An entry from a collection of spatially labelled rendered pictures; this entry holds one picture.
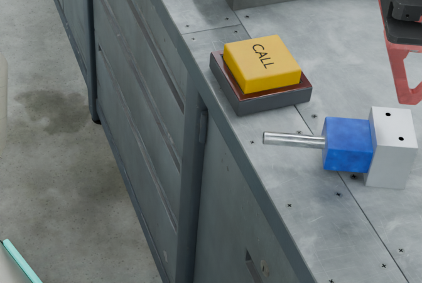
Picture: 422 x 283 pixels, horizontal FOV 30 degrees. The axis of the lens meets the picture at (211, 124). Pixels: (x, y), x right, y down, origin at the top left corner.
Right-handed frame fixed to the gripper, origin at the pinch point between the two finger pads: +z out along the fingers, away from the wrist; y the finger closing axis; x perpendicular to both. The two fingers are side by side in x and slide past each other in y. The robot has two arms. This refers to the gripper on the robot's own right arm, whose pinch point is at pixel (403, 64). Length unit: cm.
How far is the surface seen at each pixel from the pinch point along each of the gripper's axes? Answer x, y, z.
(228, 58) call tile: 13.9, 11.1, 9.7
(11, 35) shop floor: 70, 117, 92
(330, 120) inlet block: 4.5, 1.8, 8.5
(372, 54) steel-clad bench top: -1.8, 17.3, 12.5
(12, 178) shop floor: 58, 66, 92
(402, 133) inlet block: -1.5, -0.5, 7.2
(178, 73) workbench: 20, 36, 33
